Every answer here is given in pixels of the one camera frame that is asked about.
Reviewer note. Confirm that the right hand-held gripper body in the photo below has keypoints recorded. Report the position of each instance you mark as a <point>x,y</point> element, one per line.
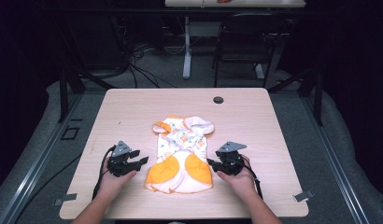
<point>231,163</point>

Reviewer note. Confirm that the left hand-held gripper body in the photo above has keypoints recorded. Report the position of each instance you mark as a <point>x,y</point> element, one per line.
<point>118,163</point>

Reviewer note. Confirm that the person's right hand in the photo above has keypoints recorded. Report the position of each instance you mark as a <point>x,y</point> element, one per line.
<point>241,183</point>

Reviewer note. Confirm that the person's left hand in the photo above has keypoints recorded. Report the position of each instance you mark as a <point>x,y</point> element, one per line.
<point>113,185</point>

